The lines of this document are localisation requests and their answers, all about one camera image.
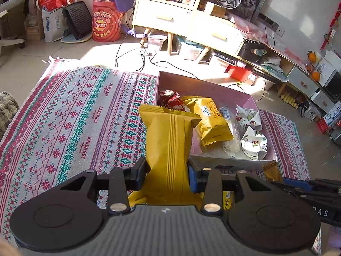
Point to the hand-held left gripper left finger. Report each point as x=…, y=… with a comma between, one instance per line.
x=140, y=175

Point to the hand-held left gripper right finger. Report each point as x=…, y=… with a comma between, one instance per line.
x=193, y=181

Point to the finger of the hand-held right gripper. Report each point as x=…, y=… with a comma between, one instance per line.
x=298, y=182
x=314, y=195

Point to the long golden snack packet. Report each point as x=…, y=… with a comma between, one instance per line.
x=271, y=172

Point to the mustard yellow snack packet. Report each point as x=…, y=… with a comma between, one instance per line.
x=170, y=144

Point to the clear packet white pastry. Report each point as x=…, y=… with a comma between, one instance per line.
x=232, y=145

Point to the white green nut packet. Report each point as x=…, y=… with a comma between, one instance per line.
x=254, y=141
x=249, y=118

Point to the yellow packet white logo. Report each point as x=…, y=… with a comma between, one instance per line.
x=227, y=200
x=213, y=122

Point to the red snack packet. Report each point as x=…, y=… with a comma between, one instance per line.
x=171, y=100

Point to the pink and silver cardboard box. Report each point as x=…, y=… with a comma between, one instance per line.
x=202, y=85

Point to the row of yellow bottles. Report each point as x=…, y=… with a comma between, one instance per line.
x=290, y=100

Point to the patterned woven mat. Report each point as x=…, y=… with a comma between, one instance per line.
x=66, y=117

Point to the low white tv stand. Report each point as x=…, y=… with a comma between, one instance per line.
x=301, y=81

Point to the orange fruit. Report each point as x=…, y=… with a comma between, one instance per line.
x=311, y=57
x=316, y=76

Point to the red box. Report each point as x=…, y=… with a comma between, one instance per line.
x=239, y=73

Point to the white power strip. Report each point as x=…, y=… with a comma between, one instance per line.
x=145, y=53

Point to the clear storage box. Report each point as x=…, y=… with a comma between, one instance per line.
x=191, y=51
x=157, y=42

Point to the pink tablecloth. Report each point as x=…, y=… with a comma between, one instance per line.
x=263, y=38

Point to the grey knit cushion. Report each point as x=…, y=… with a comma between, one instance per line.
x=6, y=112

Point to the red hanging ornament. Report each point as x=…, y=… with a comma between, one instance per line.
x=332, y=29

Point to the red round tub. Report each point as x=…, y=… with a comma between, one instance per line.
x=105, y=22

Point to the cream wooden cabinet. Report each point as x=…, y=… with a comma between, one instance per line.
x=165, y=16

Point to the black plastic basket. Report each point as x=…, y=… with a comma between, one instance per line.
x=77, y=20

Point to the white paper bag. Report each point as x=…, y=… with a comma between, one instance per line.
x=53, y=26

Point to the brown cardboard box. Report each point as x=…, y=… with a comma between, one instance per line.
x=217, y=9

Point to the framed picture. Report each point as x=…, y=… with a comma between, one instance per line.
x=250, y=2

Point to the wall socket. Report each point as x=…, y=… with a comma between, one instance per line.
x=271, y=24

